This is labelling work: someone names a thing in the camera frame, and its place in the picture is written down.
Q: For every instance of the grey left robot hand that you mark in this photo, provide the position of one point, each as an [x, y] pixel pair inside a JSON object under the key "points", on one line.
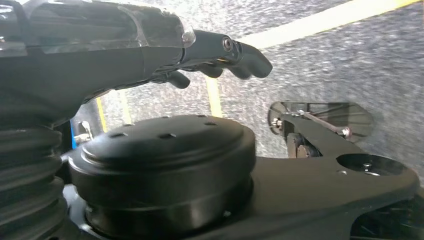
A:
{"points": [[82, 66]]}

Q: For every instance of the clear plastic wrap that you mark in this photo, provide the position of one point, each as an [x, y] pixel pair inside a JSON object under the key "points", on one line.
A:
{"points": [[82, 30]]}

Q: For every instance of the black robot body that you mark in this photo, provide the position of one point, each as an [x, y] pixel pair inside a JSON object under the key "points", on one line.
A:
{"points": [[165, 149]]}

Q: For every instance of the black robot foot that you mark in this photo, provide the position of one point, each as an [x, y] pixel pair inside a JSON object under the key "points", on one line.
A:
{"points": [[348, 112]]}

